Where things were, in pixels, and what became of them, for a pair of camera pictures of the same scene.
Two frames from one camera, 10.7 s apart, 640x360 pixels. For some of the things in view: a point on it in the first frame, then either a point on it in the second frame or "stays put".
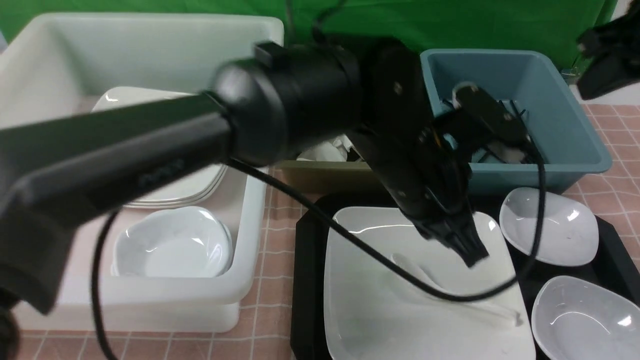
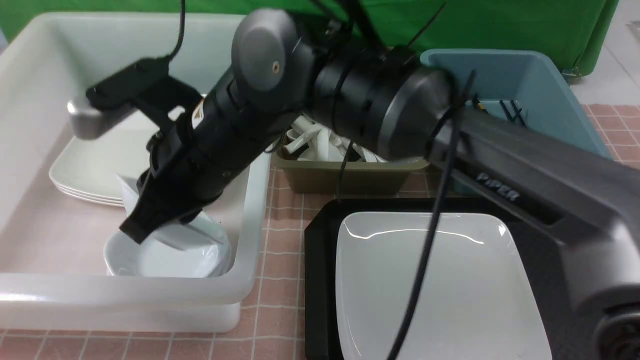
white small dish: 574,319 → 197,230
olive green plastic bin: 316,178 stays put
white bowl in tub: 179,242 stays put
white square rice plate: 373,313 stays put
